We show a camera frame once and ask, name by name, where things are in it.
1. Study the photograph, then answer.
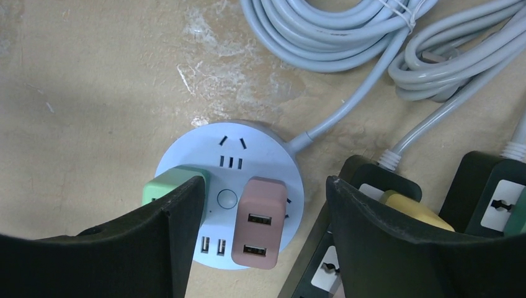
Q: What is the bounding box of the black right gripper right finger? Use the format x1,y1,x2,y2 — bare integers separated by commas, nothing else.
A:
326,176,525,297

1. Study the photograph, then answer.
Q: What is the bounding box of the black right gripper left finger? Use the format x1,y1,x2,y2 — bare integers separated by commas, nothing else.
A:
1,176,205,297

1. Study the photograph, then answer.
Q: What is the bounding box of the yellow USB charger plug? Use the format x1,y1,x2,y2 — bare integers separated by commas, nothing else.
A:
379,190,455,232

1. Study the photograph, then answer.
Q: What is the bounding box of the small black power strip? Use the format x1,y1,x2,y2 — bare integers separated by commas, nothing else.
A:
278,155,422,297

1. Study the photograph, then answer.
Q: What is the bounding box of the green USB charger plug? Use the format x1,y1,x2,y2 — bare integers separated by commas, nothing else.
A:
141,165,211,227

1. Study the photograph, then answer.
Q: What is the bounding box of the pink USB charger plug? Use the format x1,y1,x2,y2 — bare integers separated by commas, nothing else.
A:
231,177,288,269

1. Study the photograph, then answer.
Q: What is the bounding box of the long black power strip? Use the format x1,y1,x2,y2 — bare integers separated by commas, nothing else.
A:
439,151,525,238

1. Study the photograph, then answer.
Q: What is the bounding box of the round light blue power socket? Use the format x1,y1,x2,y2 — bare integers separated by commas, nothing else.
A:
154,121,305,270

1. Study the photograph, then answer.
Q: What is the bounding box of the green plug on black strip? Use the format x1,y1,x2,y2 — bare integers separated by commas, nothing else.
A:
504,201,525,236

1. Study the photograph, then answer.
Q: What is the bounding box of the small strip grey cable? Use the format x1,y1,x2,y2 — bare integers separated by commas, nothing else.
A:
377,0,526,172

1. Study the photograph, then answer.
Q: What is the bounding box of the round socket grey cable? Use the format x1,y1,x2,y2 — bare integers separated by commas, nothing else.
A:
239,0,440,155

